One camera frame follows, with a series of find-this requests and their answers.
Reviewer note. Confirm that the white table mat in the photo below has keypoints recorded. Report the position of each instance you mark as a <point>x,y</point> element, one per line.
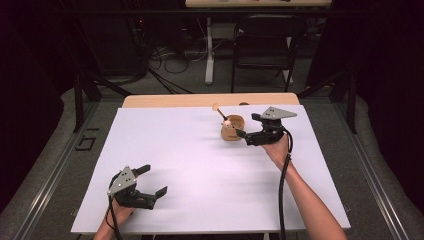
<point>200,173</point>

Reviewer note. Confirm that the metal floor rail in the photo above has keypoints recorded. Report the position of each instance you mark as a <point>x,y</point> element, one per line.
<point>53,173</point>
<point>370,173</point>

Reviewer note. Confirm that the tan bear pen holder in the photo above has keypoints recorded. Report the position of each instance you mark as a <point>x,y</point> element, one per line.
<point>231,133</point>

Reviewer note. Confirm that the black folding chair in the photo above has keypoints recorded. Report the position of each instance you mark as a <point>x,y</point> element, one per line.
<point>266,50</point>

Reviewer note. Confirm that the wooden background desk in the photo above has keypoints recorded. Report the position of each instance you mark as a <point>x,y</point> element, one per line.
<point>256,3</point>

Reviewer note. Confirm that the dark curtain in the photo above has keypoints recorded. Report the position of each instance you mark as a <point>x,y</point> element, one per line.
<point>26,100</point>
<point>393,100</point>

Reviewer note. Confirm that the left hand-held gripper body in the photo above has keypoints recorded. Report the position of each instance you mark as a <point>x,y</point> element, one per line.
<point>125,186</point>

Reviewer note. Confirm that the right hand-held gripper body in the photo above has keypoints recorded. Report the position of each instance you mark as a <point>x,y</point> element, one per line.
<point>271,133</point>

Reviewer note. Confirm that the black metal stand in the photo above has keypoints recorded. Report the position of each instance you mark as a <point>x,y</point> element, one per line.
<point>348,96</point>
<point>83,90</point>

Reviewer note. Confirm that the wooden spoon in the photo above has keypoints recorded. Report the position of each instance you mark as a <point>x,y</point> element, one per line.
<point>216,107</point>

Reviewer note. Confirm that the person's right hand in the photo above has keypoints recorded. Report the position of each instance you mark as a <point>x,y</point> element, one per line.
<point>278,153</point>

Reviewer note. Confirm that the white desk leg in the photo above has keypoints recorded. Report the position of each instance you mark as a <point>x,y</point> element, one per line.
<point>209,56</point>

